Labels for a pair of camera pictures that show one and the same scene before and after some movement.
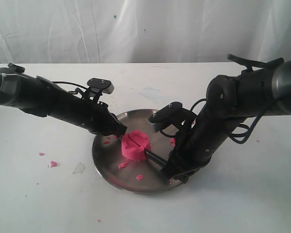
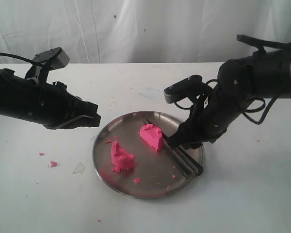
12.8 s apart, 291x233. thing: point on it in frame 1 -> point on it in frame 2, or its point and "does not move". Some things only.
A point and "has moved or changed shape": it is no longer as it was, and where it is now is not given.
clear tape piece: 80,168 does not move
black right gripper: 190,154 -> 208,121
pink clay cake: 135,143 -> 153,135
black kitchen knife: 151,155 has moved or changed shape
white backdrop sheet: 31,31 does not move
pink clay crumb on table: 53,163 does not move
